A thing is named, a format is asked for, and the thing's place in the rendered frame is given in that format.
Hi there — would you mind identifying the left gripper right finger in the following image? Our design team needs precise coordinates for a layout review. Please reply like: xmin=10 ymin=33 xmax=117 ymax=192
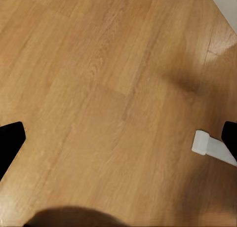
xmin=221 ymin=121 xmax=237 ymax=161

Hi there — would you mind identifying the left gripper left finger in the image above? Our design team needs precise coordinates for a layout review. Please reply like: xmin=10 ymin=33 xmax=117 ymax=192
xmin=0 ymin=121 xmax=26 ymax=181

